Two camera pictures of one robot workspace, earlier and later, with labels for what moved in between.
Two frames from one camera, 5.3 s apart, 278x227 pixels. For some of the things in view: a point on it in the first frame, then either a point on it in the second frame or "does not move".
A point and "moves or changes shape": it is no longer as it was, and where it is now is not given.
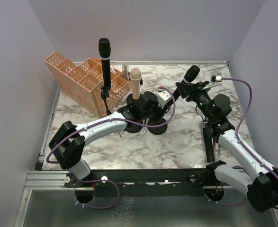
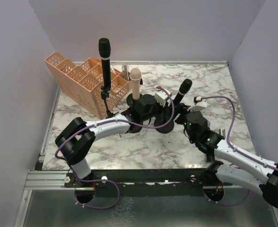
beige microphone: (135, 75) does not move
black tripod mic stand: (105, 90) does not move
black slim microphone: (190, 76) moves or changes shape
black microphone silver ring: (104, 49) does not move
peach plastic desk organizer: (82, 83) does not move
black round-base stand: (157, 130) moves or changes shape
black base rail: (146, 183) does not move
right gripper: (193, 89) to (183, 113)
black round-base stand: (135, 113) does not move
